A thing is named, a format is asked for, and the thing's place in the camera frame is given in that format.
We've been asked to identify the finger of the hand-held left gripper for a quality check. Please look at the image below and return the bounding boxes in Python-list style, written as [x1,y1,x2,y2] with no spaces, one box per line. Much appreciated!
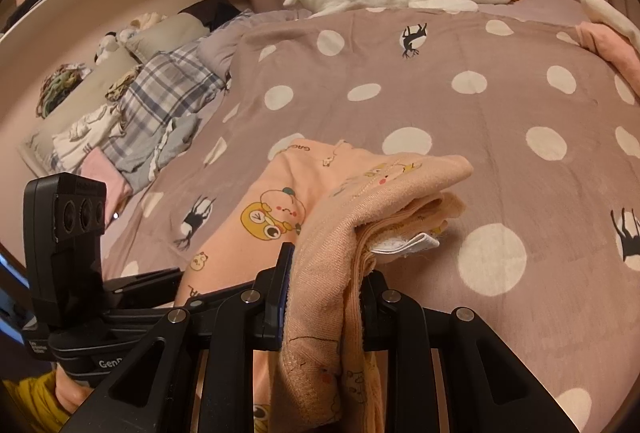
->
[182,284,261,314]
[102,267,183,310]

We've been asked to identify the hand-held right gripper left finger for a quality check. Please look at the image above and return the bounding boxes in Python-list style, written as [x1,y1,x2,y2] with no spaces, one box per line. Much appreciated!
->
[60,242,296,433]

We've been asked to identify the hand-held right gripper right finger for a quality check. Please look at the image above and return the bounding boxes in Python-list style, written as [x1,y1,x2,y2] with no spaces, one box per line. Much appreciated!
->
[360,270,581,433]

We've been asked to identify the pink cartoon print garment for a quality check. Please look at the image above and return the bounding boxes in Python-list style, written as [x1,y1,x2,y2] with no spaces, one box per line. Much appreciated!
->
[177,139,475,433]

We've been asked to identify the person's left forearm yellow sleeve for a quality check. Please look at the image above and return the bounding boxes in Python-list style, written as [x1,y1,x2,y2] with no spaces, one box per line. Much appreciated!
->
[0,365,96,433]

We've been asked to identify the light pink folded clothes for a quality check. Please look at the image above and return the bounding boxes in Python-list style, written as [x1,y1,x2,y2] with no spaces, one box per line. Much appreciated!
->
[80,148,132,214]

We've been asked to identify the white striped small clothes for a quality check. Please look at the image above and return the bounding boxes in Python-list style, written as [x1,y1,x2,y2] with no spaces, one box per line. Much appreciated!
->
[52,105,126,164]

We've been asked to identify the blue grey clothes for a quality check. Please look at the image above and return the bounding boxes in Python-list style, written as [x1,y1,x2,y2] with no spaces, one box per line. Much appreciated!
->
[117,113,201,186]

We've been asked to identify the green patterned clothes pile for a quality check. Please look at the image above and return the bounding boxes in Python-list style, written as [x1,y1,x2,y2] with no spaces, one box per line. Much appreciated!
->
[37,63,93,116]

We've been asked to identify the spotted beige clothes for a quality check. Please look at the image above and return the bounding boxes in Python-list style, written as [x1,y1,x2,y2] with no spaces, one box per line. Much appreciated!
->
[105,70,143,104]

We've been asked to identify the white small clothes pile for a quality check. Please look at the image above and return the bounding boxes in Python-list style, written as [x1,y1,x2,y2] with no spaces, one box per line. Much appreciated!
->
[95,12,168,66]

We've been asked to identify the dark clothes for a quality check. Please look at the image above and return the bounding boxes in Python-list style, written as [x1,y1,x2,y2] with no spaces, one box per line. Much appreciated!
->
[177,0,251,34]

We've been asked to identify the large grey green pillow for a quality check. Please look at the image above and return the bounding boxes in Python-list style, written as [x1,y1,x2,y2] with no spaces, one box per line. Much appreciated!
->
[20,47,143,176]

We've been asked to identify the blue plaid cloth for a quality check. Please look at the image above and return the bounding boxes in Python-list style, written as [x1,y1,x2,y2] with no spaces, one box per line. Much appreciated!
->
[107,48,231,174]

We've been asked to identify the mauve polka dot blanket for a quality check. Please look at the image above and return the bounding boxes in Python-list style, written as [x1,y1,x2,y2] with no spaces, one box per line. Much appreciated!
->
[100,0,640,433]

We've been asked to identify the grey lilac quilt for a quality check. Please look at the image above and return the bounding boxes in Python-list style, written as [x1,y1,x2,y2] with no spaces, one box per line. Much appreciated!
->
[197,8,313,81]

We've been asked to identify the small grey green pillow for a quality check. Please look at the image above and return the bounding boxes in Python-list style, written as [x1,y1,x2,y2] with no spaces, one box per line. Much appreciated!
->
[125,12,211,64]

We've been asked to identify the pink folded cloth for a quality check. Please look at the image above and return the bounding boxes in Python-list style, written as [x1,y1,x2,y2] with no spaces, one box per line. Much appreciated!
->
[575,20,640,101]

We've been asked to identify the white cloth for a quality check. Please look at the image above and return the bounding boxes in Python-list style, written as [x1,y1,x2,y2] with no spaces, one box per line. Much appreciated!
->
[577,0,640,51]

